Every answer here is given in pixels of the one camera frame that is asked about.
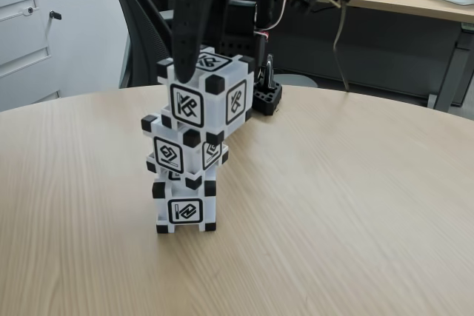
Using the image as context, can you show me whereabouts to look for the white cube crossed print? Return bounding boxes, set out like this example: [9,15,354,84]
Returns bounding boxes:
[156,46,256,143]

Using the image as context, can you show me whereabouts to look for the wooden office desk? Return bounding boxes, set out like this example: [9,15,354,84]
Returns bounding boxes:
[135,0,474,112]

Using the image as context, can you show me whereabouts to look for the white cube zigzag print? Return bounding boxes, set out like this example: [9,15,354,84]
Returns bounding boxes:
[151,178,218,235]

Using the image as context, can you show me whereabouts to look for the white cube layered print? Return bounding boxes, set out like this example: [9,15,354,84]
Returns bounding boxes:
[140,114,230,188]

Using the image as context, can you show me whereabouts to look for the white drawer cabinet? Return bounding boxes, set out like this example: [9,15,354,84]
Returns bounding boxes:
[0,0,130,112]

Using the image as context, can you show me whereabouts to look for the grey camera ribbon cable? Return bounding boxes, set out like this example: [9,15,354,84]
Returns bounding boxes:
[333,0,352,92]

